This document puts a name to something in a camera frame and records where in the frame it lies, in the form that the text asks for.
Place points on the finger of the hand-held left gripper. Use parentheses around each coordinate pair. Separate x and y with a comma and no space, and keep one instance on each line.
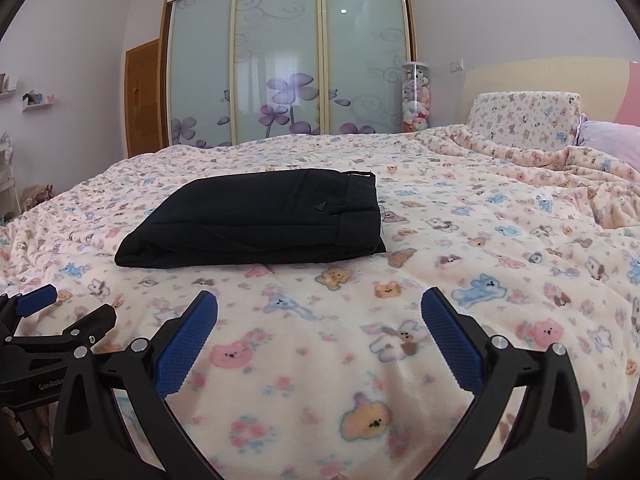
(37,299)
(95,322)

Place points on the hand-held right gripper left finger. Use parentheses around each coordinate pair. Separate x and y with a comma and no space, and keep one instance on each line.
(187,345)

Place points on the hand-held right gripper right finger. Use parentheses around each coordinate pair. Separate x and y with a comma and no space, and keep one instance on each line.
(452,340)

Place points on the black pants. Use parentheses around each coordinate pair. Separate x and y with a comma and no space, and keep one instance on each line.
(250,210)

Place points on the printed fleece blanket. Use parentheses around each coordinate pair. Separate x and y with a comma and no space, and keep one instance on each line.
(350,350)

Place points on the white ornate stand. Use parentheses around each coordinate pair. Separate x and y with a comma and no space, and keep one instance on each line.
(7,170)

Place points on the wooden door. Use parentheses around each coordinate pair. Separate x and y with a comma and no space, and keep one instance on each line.
(142,105)

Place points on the printed bed cushion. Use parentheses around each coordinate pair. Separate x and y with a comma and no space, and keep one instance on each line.
(525,120)

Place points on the clear tube of plush toys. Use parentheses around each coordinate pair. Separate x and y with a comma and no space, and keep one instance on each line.
(416,100)

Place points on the purple pillow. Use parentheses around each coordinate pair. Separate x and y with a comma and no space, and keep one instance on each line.
(610,145)

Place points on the cream and pink headboard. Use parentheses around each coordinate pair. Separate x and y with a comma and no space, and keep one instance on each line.
(550,75)

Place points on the floral glass sliding wardrobe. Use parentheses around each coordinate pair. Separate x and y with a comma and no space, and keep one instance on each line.
(280,60)

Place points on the white wall shelf with figures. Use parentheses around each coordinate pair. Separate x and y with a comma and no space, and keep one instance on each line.
(37,105)

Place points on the white wall shelf with box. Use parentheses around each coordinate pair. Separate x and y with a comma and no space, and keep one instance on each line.
(7,91)

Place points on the wall switch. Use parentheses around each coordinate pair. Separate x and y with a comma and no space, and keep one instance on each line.
(457,65)

